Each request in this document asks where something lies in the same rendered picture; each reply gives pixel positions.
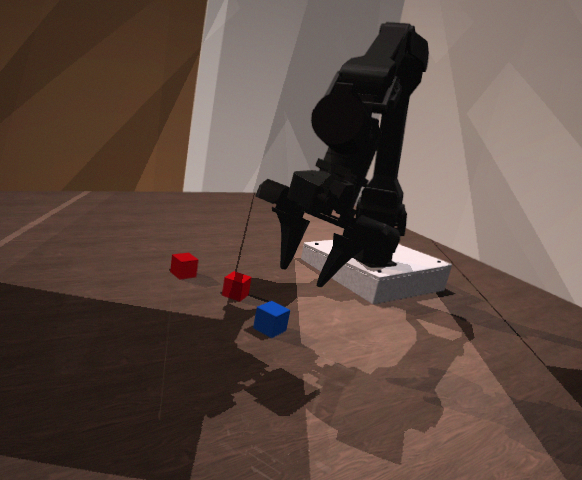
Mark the blue cube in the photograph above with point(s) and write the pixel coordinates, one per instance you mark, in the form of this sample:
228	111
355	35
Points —
271	319

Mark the red cube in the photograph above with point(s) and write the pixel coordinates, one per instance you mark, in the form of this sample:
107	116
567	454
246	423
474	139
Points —
236	286
184	266

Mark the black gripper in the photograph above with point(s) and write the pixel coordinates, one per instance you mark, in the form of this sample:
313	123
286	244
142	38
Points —
358	233

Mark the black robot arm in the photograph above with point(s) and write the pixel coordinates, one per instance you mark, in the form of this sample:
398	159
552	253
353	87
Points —
380	82

